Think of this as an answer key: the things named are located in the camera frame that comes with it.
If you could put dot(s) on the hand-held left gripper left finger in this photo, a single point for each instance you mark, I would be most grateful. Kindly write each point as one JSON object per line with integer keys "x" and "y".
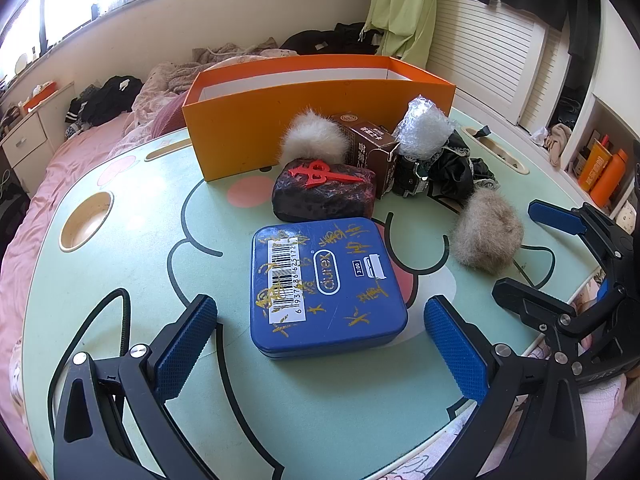
{"x": 185, "y": 345}

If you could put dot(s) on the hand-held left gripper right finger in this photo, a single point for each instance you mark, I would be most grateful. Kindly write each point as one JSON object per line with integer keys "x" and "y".
{"x": 455, "y": 350}

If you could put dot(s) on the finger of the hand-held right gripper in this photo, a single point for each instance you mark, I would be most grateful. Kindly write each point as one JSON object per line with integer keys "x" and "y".
{"x": 530, "y": 300}
{"x": 555, "y": 216}

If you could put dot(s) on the brown fur ball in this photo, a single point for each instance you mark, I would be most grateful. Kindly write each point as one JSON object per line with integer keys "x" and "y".
{"x": 487, "y": 232}

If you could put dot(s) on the blue metal tin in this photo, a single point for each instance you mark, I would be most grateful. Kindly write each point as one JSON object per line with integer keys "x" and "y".
{"x": 325, "y": 285}

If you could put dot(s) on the dark red block red symbol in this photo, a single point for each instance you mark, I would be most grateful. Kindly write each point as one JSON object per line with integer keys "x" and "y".
{"x": 325, "y": 195}

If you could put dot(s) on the orange cardboard box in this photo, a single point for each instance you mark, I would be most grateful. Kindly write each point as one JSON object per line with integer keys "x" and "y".
{"x": 235, "y": 130}

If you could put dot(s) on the green cartoon print desktop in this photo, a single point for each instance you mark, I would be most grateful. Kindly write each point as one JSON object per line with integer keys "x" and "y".
{"x": 150, "y": 270}

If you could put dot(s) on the orange bottle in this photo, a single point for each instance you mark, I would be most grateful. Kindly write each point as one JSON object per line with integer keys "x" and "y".
{"x": 595, "y": 165}
{"x": 611, "y": 180}

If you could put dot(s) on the black lace cloth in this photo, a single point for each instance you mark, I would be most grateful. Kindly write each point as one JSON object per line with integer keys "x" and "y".
{"x": 455, "y": 170}

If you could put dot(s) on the white shelf unit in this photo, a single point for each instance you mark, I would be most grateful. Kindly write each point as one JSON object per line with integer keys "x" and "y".
{"x": 590, "y": 110}

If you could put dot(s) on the clear bubble wrap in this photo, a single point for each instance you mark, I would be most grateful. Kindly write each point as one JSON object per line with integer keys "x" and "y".
{"x": 422, "y": 127}

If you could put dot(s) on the white louvered closet door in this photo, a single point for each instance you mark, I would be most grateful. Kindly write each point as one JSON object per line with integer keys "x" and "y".
{"x": 490, "y": 60}

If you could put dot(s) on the brown cardboard carton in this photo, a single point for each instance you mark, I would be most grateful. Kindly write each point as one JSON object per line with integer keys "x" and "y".
{"x": 370, "y": 155}

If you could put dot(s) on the pink bed sheet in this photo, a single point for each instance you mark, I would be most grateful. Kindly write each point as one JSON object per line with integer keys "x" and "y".
{"x": 75, "y": 155}

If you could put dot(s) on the maroon pillow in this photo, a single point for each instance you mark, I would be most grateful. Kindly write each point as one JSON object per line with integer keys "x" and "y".
{"x": 170, "y": 115}

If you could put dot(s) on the white fur ball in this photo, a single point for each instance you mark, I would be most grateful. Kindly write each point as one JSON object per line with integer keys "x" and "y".
{"x": 312, "y": 140}

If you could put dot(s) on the white dresser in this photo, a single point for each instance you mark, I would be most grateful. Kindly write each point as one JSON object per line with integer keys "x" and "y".
{"x": 25, "y": 145}

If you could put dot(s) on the black striped clothes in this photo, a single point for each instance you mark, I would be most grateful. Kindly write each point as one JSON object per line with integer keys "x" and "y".
{"x": 107, "y": 97}

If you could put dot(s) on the light green curtain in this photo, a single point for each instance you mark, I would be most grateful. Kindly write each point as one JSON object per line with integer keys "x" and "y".
{"x": 400, "y": 5}

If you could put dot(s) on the small orange box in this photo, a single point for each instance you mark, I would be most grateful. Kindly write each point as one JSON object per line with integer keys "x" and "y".
{"x": 42, "y": 95}

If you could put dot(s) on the black clothes pile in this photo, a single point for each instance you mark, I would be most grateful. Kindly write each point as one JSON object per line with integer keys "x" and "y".
{"x": 320, "y": 40}

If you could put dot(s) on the beige knitted cloth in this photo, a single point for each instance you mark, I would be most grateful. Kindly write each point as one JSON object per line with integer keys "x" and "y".
{"x": 240, "y": 52}

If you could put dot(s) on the window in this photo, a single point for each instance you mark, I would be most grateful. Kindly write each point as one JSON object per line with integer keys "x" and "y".
{"x": 100, "y": 0}

